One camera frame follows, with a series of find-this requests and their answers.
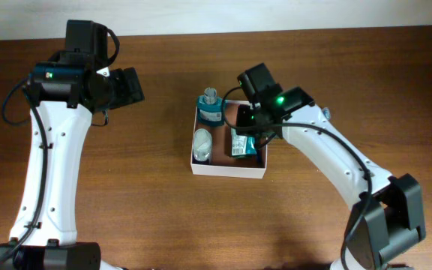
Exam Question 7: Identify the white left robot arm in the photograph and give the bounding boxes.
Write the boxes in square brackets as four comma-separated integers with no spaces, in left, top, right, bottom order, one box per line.
[0,19,144,270]

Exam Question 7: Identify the blue toothbrush with clear cap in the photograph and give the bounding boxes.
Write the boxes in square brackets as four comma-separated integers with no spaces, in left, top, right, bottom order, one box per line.
[322,107,332,120]

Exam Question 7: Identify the pink open cardboard box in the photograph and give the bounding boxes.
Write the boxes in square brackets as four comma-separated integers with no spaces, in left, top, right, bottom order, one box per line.
[189,109,268,179]

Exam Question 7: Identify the white green toothpaste tube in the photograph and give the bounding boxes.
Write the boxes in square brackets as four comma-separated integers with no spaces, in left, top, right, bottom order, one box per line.
[245,136,257,155]

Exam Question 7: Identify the teal mouthwash bottle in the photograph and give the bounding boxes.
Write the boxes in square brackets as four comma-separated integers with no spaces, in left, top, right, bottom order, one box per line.
[196,87,224,127]

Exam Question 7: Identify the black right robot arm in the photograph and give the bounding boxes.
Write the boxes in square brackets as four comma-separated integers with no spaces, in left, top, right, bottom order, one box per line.
[235,64,426,269]

